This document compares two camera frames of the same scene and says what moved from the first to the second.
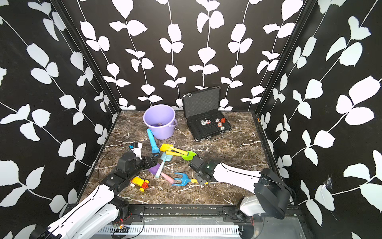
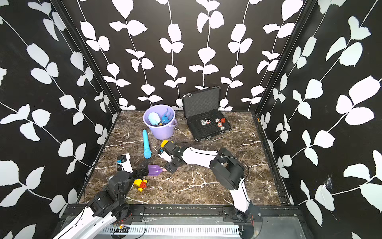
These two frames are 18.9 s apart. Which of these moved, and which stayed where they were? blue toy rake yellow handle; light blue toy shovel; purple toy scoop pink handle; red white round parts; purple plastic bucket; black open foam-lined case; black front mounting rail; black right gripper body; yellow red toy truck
Moved: blue toy rake yellow handle; purple toy scoop pink handle; light blue toy shovel; black right gripper body
Stayed: yellow red toy truck; black front mounting rail; red white round parts; black open foam-lined case; purple plastic bucket
